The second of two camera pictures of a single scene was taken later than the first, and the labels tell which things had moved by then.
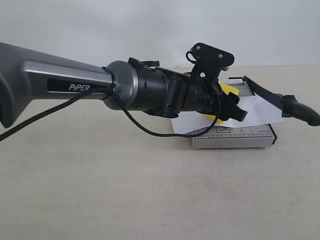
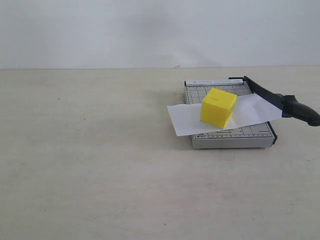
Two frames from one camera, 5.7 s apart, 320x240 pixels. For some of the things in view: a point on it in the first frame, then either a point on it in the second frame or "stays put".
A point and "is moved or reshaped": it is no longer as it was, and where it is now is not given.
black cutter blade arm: x=290 y=106 stays put
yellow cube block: x=226 y=88 is moved or reshaped
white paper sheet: x=259 y=112 stays put
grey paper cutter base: x=260 y=136 stays put
